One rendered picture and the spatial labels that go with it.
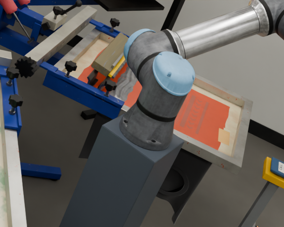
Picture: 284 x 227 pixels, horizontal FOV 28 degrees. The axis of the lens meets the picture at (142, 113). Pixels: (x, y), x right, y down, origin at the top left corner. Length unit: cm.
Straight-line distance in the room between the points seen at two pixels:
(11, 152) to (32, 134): 181
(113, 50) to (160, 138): 84
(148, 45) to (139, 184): 38
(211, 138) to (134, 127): 76
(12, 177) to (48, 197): 150
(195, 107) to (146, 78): 92
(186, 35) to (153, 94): 23
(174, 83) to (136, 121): 15
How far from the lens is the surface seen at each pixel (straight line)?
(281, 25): 164
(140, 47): 154
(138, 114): 149
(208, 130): 225
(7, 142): 170
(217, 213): 354
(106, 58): 220
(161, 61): 145
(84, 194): 165
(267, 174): 221
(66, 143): 349
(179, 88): 144
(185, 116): 227
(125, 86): 226
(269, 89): 442
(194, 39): 159
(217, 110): 244
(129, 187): 155
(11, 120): 177
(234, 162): 207
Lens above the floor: 201
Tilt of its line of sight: 29 degrees down
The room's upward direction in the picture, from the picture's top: 25 degrees clockwise
